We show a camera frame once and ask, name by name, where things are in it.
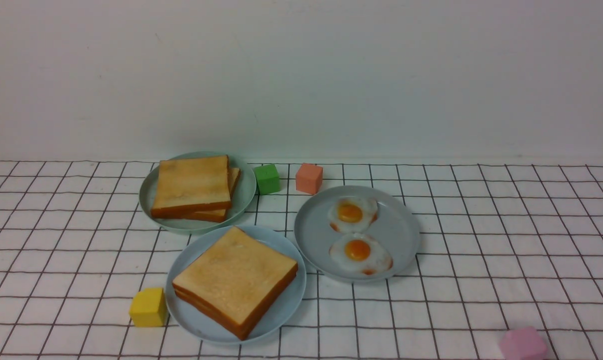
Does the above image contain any toast slice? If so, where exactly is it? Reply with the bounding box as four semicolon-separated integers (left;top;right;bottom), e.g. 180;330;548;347
175;287;257;340
150;154;232;219
172;226;299;341
181;167;242;224

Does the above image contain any salmon orange cube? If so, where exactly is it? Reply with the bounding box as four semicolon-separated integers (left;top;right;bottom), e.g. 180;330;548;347
295;162;324;195

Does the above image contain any green cube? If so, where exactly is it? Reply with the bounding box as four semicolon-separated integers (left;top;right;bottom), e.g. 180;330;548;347
253;164;281;195

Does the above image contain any back fried egg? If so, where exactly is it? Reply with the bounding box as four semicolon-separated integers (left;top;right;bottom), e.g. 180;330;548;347
327;196;379;234

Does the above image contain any fried egg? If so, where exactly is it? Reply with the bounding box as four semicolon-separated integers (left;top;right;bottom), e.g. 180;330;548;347
327;196;379;234
328;233;394;276

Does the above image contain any grey plate with eggs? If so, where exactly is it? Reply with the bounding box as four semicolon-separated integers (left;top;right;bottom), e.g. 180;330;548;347
294;186;421;283

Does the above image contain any front fried egg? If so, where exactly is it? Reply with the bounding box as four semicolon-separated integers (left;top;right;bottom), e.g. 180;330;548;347
328;233;394;276

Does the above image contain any green plate with bread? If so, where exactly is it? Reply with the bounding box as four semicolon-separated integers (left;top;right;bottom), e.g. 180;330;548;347
138;154;257;235

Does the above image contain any light blue plate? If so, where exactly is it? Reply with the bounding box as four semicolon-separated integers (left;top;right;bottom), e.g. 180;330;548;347
165;224;308;345

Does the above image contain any yellow cube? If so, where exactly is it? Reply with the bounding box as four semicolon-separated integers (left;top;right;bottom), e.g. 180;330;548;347
128;287;168;328

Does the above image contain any pink cube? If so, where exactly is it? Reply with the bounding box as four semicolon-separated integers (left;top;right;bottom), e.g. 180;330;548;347
498;326;548;360

